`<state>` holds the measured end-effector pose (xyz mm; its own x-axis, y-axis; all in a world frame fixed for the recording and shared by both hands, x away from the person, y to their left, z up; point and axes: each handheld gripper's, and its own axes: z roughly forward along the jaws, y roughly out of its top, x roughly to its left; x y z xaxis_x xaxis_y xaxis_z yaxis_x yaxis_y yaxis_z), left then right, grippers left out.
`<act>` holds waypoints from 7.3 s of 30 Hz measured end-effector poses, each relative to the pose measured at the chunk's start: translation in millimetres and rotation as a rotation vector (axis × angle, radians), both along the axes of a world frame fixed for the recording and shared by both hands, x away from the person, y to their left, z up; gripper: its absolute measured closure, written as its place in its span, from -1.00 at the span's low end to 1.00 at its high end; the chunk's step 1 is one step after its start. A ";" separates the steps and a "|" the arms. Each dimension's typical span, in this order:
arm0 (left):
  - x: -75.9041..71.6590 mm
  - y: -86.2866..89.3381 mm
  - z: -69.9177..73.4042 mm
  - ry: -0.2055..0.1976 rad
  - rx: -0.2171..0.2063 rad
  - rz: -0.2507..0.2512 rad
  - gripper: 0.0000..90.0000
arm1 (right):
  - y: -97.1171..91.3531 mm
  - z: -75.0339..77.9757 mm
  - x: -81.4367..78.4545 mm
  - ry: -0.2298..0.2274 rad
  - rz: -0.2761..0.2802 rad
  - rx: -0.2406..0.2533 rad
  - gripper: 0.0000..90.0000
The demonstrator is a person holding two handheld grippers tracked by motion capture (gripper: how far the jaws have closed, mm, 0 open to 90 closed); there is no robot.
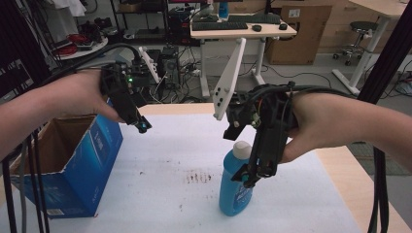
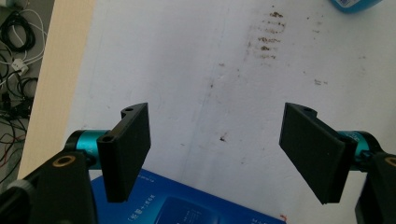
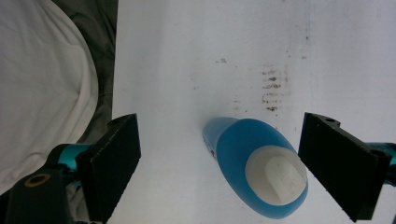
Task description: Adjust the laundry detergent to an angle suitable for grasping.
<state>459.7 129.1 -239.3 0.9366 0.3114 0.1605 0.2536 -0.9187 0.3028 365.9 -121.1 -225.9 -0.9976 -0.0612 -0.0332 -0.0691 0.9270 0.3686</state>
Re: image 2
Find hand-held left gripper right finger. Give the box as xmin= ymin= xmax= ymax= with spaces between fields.
xmin=278 ymin=102 xmax=382 ymax=205

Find blue cardboard box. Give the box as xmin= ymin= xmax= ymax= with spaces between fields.
xmin=90 ymin=168 xmax=288 ymax=224

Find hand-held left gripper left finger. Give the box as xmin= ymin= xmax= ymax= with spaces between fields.
xmin=64 ymin=102 xmax=152 ymax=203

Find tangle of black cables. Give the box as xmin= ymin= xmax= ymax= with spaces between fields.
xmin=0 ymin=76 xmax=39 ymax=185

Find blue bottle with white cap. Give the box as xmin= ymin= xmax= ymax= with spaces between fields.
xmin=330 ymin=0 xmax=384 ymax=14

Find white cable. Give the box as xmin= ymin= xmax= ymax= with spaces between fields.
xmin=0 ymin=8 xmax=49 ymax=88

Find coiled black cable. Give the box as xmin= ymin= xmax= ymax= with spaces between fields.
xmin=0 ymin=10 xmax=36 ymax=53

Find white plug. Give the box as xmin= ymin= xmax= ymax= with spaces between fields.
xmin=11 ymin=58 xmax=30 ymax=76

